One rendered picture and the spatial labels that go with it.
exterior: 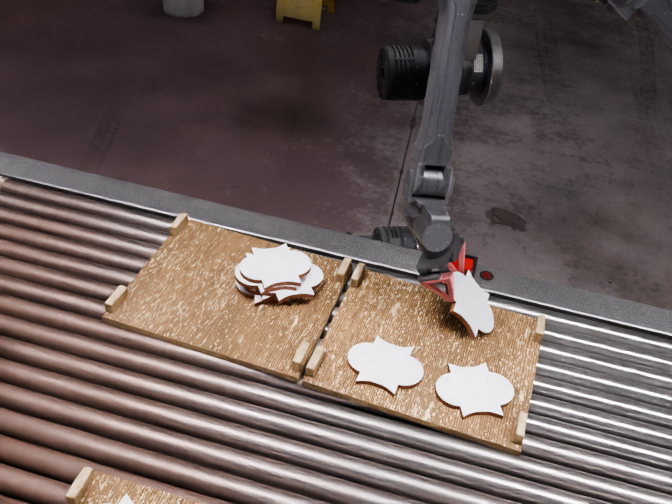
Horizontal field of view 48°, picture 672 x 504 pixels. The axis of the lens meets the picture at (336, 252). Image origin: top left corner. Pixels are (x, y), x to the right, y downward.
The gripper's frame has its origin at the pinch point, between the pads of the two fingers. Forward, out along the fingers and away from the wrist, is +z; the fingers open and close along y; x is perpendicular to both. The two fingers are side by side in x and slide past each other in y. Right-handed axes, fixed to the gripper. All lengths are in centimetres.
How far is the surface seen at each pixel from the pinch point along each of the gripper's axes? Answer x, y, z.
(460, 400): -3.2, -21.7, 9.7
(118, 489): 35, -62, -16
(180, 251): 54, -6, -24
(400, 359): 8.0, -16.8, 3.0
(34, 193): 91, -1, -44
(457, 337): 1.6, -5.2, 9.1
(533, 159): 57, 226, 99
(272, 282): 30.0, -12.3, -16.2
